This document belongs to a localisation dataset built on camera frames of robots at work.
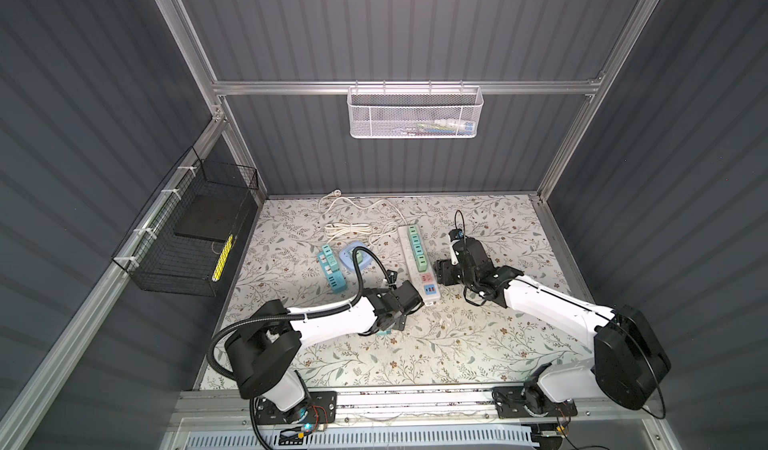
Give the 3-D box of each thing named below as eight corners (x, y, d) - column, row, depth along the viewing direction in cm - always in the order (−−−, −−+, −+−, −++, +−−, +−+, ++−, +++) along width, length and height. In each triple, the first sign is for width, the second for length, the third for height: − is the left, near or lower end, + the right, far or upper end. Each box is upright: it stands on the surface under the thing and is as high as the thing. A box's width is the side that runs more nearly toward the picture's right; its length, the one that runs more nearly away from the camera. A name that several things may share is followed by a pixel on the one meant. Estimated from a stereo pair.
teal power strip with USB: (334, 295, 95) (330, 284, 89) (318, 262, 103) (313, 249, 97) (349, 288, 97) (346, 276, 91) (332, 255, 105) (328, 243, 99)
